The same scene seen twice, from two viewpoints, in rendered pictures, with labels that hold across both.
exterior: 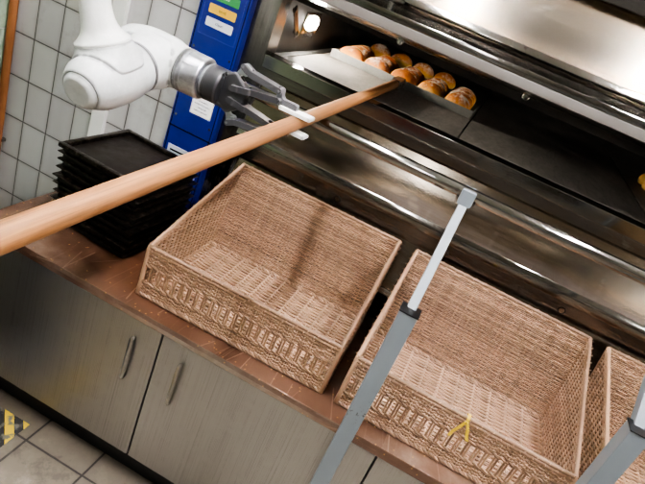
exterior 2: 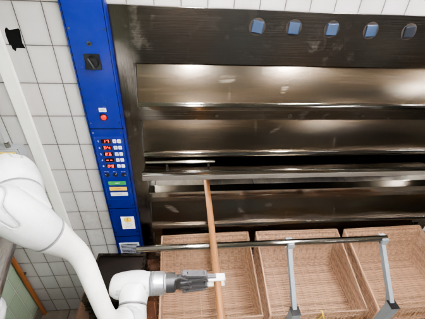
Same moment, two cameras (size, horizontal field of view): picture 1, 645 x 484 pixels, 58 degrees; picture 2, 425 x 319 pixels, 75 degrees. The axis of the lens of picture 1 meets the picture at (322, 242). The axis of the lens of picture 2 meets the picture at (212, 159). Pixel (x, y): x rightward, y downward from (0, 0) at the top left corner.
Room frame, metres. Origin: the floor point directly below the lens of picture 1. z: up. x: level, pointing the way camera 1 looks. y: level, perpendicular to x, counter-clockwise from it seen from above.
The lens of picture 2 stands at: (0.53, 0.37, 2.22)
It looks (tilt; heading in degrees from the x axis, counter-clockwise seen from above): 35 degrees down; 343
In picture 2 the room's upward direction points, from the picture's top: 3 degrees clockwise
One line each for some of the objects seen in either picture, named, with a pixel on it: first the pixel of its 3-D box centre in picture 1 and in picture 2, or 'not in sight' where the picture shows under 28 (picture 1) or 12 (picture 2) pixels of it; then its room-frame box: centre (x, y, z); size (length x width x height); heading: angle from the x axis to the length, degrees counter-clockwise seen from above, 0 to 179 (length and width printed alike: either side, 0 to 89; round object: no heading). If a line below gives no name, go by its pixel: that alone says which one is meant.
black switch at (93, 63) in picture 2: not in sight; (90, 56); (1.71, 0.53, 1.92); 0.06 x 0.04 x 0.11; 80
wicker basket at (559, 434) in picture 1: (471, 367); (304, 275); (1.31, -0.49, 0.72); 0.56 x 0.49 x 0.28; 79
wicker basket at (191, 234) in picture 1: (277, 264); (207, 280); (1.42, 0.09, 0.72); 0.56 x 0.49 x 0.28; 81
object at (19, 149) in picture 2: not in sight; (12, 156); (1.80, 0.97, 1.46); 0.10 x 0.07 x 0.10; 80
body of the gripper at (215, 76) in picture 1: (226, 89); (177, 281); (1.16, 0.30, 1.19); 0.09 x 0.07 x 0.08; 80
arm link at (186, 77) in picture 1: (196, 75); (158, 283); (1.17, 0.37, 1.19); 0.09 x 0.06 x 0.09; 170
